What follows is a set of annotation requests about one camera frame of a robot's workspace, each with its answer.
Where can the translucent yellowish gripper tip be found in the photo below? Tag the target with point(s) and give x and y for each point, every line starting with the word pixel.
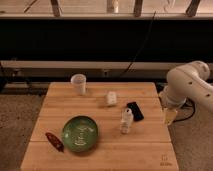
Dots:
pixel 170 115

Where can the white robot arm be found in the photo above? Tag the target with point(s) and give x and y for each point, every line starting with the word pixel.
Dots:
pixel 186 81

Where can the small white plastic bottle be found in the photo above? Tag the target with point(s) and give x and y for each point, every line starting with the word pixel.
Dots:
pixel 126 121

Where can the black smartphone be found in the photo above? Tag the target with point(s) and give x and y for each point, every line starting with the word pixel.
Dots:
pixel 137 114

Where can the small white box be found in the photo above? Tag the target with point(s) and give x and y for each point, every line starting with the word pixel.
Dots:
pixel 111 98

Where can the green ceramic plate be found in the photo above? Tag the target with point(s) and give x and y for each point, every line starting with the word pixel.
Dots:
pixel 80 134

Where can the dark red spoon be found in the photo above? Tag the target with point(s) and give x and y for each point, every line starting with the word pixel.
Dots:
pixel 55 141

